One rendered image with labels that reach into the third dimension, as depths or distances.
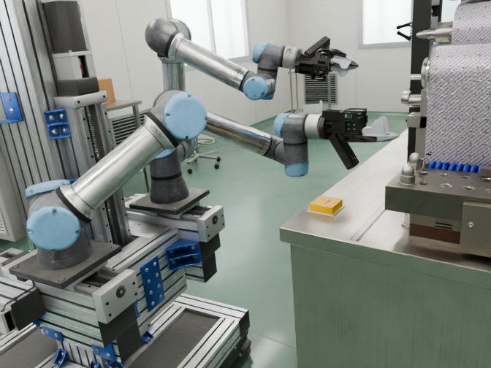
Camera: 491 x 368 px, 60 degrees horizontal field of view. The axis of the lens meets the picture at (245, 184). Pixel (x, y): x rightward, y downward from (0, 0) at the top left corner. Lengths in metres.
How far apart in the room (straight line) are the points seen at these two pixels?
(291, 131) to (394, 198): 0.40
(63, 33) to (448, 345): 1.30
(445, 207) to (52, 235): 0.90
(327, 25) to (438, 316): 6.55
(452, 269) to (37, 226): 0.92
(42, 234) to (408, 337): 0.89
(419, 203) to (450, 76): 0.32
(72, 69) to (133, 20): 3.67
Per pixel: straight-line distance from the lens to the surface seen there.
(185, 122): 1.09
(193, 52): 1.48
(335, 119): 1.22
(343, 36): 7.25
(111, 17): 4.87
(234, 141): 1.33
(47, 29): 1.48
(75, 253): 1.29
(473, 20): 1.37
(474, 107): 1.14
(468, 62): 1.13
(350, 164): 1.24
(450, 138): 1.16
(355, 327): 1.16
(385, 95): 7.09
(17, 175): 1.63
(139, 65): 5.04
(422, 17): 1.48
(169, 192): 1.61
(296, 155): 1.29
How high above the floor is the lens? 1.38
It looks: 19 degrees down
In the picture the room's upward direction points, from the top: 5 degrees counter-clockwise
